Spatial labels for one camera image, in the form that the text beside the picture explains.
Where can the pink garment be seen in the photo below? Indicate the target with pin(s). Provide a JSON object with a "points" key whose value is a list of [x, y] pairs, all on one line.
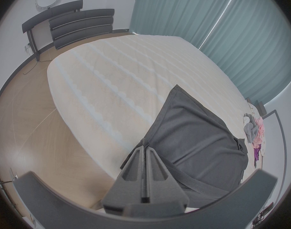
{"points": [[259, 132]]}

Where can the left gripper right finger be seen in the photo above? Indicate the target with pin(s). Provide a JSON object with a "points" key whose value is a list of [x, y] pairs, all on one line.
{"points": [[167, 189]]}

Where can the bed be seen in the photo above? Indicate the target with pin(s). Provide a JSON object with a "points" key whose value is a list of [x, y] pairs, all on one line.
{"points": [[124, 75]]}

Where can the black T-shirt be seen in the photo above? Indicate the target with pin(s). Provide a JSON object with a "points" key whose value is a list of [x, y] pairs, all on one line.
{"points": [[198, 139]]}

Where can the white garment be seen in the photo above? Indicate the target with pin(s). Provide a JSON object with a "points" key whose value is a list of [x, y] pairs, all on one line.
{"points": [[245, 120]]}

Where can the blue-green curtain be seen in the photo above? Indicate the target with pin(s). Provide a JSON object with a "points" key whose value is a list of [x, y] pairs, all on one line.
{"points": [[255, 44], [174, 11]]}

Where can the grey garment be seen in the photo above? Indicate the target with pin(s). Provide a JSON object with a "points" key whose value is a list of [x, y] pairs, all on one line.
{"points": [[250, 130]]}

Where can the white printed pillow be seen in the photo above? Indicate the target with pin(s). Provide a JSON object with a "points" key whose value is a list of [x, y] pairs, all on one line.
{"points": [[253, 108]]}

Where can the grey bedside table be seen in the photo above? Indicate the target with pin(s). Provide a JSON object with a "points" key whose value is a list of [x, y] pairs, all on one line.
{"points": [[260, 105]]}

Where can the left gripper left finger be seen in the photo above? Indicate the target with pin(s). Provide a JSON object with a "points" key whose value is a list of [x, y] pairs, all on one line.
{"points": [[126, 189]]}

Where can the purple garment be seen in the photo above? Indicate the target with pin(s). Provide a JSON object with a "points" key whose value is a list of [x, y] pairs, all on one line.
{"points": [[256, 154]]}

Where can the black chest of drawers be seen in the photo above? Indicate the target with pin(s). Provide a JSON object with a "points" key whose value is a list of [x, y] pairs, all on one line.
{"points": [[83, 26]]}

